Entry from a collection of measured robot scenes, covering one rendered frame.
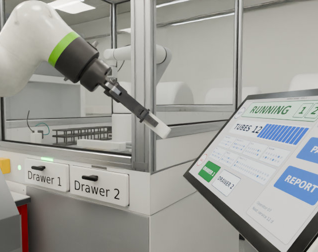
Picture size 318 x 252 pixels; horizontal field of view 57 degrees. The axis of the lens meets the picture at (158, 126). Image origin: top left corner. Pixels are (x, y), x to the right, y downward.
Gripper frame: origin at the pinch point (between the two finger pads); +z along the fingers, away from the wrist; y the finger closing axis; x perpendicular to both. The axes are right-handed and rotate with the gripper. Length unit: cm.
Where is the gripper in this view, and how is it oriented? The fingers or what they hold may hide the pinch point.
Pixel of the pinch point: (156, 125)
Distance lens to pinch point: 69.8
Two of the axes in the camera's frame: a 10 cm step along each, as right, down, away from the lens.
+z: 7.6, 6.3, 1.5
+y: -1.5, -0.6, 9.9
